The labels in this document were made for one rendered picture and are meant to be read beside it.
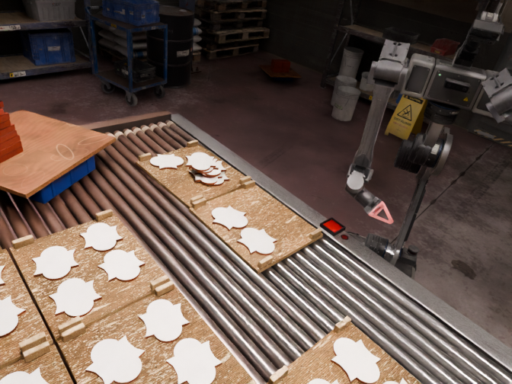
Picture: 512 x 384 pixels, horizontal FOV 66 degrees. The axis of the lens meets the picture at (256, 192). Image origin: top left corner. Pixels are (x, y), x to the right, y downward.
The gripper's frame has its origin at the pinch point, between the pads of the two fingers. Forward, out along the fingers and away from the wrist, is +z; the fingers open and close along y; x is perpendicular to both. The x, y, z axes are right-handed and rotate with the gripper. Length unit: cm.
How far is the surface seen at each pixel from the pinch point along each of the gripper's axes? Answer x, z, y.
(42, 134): -71, -124, 26
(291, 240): -29.9, -20.0, 4.0
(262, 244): -36.6, -24.9, 13.4
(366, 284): -21.6, 9.5, 4.4
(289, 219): -26.4, -28.0, -5.6
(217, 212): -42, -47, 9
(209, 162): -34, -71, -5
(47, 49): -125, -420, -191
